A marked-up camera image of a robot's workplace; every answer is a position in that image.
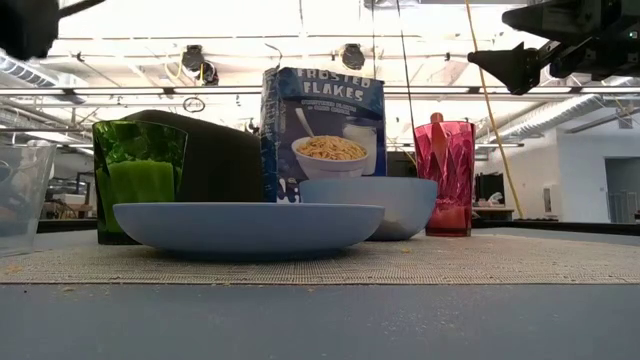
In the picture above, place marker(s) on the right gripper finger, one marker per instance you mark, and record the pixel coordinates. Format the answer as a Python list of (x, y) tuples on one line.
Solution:
[(515, 67)]

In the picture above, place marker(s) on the pink faceted plastic tumbler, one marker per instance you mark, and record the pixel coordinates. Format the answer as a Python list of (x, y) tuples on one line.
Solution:
[(450, 200)]

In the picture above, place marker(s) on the blue frosted flakes cereal box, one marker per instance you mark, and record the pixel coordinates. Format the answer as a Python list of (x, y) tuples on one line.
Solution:
[(325, 100)]

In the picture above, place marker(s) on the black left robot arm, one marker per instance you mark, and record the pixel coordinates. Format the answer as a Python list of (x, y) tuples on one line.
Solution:
[(25, 25)]

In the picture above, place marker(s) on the black computer case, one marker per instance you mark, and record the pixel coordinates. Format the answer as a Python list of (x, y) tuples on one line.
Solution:
[(400, 165)]

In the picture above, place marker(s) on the blue bowl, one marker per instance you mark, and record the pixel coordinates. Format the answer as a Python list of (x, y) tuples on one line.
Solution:
[(390, 200)]

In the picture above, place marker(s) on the beige woven placemat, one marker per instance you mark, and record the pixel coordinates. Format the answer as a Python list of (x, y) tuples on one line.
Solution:
[(450, 260)]

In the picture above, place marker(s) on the blue plate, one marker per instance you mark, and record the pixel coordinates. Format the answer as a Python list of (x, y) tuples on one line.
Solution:
[(250, 225)]

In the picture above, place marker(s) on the green glass tumbler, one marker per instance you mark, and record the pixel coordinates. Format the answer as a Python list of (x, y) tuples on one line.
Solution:
[(140, 150)]

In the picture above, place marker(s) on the clear plastic container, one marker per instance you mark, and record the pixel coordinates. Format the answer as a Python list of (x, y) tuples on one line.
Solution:
[(25, 210)]

